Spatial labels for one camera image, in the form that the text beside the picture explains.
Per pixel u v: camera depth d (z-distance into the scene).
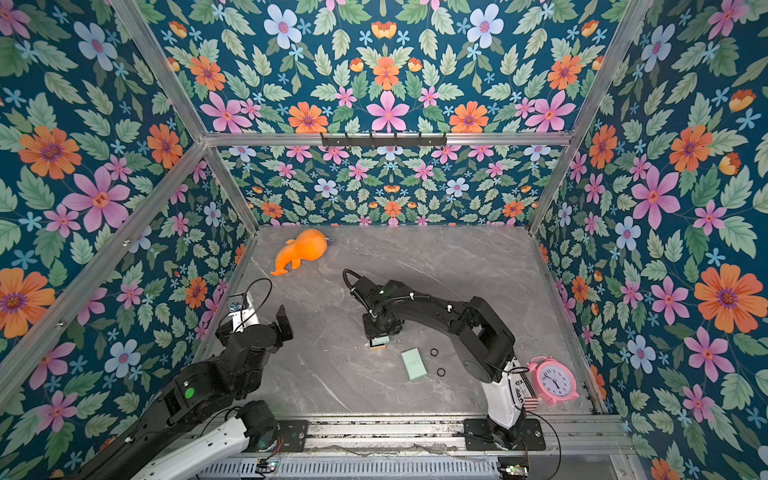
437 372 0.84
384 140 0.91
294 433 0.74
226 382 0.49
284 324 0.64
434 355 0.88
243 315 0.56
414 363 0.83
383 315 0.65
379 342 0.84
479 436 0.73
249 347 0.48
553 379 0.80
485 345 0.49
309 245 1.05
